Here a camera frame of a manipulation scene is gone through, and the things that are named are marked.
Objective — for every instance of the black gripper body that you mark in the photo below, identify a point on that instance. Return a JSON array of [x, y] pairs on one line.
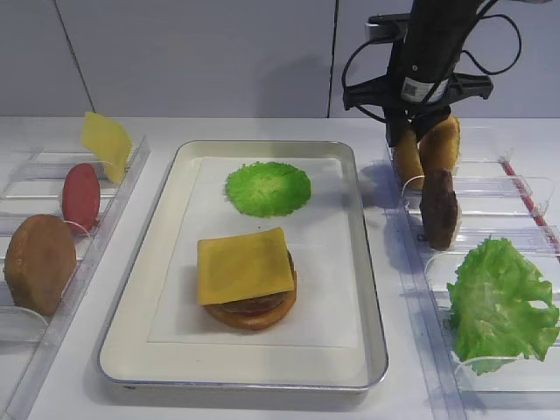
[[413, 96]]

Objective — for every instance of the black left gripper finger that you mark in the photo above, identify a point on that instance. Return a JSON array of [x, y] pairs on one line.
[[397, 127]]

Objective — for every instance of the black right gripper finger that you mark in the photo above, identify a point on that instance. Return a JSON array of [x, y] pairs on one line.
[[429, 118]]

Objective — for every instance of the sesame top bun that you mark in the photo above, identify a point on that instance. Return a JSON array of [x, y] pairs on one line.
[[440, 147]]

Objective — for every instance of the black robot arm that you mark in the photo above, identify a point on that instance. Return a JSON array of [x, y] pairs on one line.
[[437, 31]]

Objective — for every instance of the brown meat patty in rack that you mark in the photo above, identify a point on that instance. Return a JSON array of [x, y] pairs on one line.
[[439, 209]]

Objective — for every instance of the round lettuce on tray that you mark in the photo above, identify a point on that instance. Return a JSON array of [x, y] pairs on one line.
[[268, 189]]

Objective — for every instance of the cheese slice on burger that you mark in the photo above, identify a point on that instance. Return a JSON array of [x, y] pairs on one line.
[[243, 266]]

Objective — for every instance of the leaf lettuce in rack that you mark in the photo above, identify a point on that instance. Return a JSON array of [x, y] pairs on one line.
[[501, 308]]

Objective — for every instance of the meat patty on burger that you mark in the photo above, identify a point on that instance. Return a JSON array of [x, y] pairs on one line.
[[254, 303]]

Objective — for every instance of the yellow cheese slice in rack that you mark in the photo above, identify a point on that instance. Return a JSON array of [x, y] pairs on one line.
[[109, 141]]

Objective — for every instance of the red tomato slice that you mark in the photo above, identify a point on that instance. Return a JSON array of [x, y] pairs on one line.
[[81, 198]]

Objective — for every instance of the clear right food rack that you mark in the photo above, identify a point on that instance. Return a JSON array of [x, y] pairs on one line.
[[490, 206]]

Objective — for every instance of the clear food rack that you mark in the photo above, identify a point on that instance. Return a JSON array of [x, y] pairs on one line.
[[490, 206], [59, 210]]

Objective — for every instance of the white paper liner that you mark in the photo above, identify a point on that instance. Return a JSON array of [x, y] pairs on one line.
[[318, 237]]

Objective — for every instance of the bottom bun on tray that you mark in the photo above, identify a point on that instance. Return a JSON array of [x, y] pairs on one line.
[[259, 319]]

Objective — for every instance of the white metal tray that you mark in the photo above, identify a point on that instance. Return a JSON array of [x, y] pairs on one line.
[[129, 357]]

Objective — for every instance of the clear left food rack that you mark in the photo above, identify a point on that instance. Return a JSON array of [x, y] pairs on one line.
[[59, 210]]

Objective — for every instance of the brown bun slice left rack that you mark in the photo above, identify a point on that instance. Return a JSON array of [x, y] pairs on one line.
[[40, 259]]

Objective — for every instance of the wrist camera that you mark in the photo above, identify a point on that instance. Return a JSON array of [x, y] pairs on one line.
[[387, 28]]

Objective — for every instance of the red rail strip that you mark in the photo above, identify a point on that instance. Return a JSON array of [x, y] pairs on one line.
[[531, 206]]

